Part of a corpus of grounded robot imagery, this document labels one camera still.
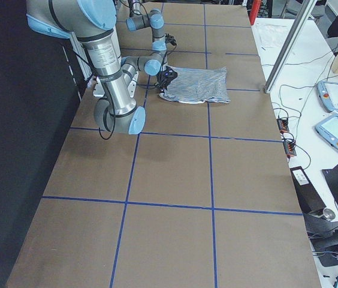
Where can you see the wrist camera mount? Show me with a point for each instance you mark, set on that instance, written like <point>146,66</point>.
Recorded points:
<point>170,39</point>
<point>172,74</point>

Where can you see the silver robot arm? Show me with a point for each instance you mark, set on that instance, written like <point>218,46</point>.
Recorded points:
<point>139,19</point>
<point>93,23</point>

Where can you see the clear plastic bag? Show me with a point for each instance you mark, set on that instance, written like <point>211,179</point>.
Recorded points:
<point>271,36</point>

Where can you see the orange black terminal block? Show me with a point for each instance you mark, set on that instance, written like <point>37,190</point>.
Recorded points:
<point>282,124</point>

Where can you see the black rectangular box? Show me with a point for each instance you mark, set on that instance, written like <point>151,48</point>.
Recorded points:
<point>308,197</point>

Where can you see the metal knob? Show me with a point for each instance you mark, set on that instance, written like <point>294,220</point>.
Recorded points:
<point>328,214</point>

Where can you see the aluminium frame post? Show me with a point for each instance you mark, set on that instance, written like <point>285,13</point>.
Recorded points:
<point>302,16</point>

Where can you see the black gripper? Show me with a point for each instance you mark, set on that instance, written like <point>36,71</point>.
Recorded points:
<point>163,81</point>

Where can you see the striped polo shirt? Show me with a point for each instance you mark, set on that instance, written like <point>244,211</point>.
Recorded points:
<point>196,86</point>

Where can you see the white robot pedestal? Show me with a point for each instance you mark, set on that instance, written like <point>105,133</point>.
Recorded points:
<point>133,84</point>

